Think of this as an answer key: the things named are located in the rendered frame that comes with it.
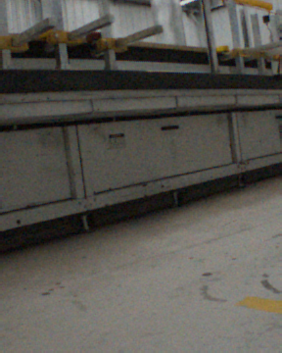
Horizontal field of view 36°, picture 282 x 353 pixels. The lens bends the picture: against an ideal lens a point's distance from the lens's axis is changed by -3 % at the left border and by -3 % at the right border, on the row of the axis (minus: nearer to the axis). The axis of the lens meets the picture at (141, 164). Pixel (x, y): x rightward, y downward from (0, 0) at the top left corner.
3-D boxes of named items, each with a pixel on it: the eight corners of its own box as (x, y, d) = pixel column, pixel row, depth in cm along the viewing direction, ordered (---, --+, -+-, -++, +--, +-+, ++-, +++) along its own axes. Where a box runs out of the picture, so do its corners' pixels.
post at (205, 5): (220, 73, 239) (209, -6, 237) (214, 73, 236) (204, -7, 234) (213, 75, 243) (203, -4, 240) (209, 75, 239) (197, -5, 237)
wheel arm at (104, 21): (116, 25, 155) (114, 13, 155) (108, 24, 153) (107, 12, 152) (51, 53, 187) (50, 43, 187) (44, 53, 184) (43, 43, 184)
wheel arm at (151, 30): (164, 33, 172) (163, 24, 172) (158, 33, 170) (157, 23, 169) (97, 58, 204) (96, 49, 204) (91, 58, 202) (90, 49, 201)
